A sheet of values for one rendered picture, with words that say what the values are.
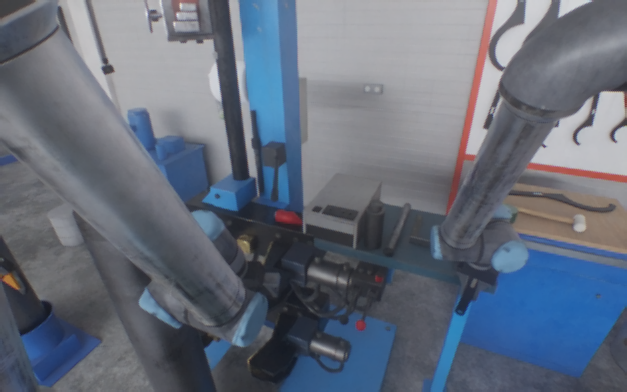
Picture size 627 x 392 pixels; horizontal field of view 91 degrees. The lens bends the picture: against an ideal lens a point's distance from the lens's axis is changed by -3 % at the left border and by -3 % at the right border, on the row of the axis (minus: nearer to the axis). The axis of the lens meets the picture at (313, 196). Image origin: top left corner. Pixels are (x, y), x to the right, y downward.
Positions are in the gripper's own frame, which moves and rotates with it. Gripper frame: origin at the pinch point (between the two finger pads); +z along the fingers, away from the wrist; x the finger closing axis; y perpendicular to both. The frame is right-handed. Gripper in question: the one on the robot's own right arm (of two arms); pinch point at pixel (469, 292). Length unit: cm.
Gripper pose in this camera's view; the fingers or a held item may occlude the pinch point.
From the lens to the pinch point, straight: 125.7
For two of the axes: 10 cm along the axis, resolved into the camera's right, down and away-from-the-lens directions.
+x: 7.9, 2.9, -5.5
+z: 0.2, 8.7, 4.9
